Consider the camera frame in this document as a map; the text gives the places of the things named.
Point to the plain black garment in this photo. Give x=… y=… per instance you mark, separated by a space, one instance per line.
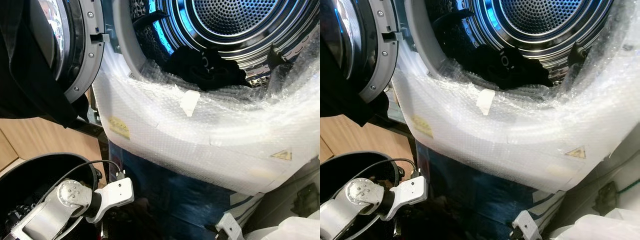
x=500 y=67
x=200 y=70

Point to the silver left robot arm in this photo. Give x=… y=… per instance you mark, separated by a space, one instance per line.
x=340 y=220
x=45 y=217

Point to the black cloth hanging on door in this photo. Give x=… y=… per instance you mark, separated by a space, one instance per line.
x=340 y=85
x=25 y=75

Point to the yellow triangle warning sticker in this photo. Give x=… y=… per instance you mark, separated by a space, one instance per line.
x=576 y=153
x=283 y=155

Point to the black round laundry basket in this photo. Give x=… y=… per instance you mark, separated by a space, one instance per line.
x=30 y=180
x=340 y=172

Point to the grey round washer door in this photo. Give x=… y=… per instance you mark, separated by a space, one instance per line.
x=90 y=55
x=385 y=60

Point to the yellow rectangular sticker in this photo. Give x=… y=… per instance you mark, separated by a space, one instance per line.
x=119 y=128
x=422 y=126

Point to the perforated steel washer drum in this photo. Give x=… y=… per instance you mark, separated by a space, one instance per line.
x=540 y=45
x=240 y=45

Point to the clear bubble wrap sheet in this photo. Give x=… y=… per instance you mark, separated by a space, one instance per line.
x=500 y=140
x=200 y=140

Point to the grey rubber door seal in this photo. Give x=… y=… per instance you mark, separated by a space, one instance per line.
x=122 y=40
x=417 y=40

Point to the white tape piece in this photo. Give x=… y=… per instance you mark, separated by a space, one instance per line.
x=485 y=101
x=190 y=102

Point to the black garment with white print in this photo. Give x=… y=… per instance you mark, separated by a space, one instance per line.
x=15 y=215

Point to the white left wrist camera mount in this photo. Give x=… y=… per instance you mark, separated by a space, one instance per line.
x=412 y=190
x=117 y=192

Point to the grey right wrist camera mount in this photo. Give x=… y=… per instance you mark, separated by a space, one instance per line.
x=524 y=225
x=230 y=227

